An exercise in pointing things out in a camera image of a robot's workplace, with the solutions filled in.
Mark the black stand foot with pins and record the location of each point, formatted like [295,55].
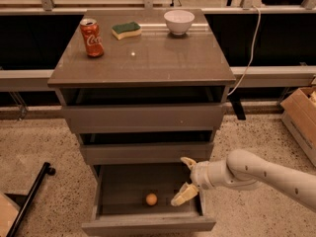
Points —
[237,107]

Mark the white bowl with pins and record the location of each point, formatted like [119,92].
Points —
[178,21]

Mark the black metal leg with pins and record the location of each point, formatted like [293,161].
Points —
[46,169]

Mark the grey middle drawer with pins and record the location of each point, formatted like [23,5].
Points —
[145,147]

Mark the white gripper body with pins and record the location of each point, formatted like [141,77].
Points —
[199,175]

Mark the red cola can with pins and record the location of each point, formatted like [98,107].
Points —
[91,35]

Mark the grey bottom drawer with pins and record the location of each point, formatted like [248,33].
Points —
[120,207]

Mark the green yellow sponge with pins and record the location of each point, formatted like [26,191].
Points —
[126,30]

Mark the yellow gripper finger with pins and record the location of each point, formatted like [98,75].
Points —
[185,193]
[189,162]

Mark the grey drawer cabinet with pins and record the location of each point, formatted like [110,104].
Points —
[155,58]

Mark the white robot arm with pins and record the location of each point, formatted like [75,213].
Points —
[243,170]

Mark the grey top drawer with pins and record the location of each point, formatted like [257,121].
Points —
[122,110]

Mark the orange fruit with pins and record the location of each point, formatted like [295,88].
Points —
[151,199]

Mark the grey drawer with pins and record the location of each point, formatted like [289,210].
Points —
[145,147]
[120,207]
[122,110]

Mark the cardboard box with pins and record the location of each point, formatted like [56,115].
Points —
[299,117]

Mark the grey rail bench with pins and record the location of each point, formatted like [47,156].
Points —
[255,77]

